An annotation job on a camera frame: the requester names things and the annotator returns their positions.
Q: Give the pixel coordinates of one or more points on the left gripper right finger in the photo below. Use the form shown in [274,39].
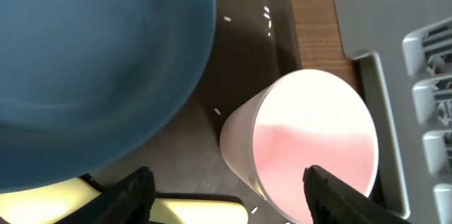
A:
[331,201]

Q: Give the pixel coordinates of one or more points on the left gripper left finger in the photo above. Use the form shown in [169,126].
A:
[129,201]

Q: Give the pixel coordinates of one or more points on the pink plastic cup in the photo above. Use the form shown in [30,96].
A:
[307,117]

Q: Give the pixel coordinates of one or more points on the dark blue plate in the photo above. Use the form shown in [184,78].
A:
[84,82]

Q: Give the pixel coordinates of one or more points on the grey dishwasher rack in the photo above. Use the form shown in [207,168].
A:
[403,48]

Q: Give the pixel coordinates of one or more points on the yellow plastic spoon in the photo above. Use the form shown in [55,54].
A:
[51,203]

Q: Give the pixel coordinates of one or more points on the brown serving tray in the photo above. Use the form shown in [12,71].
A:
[255,44]

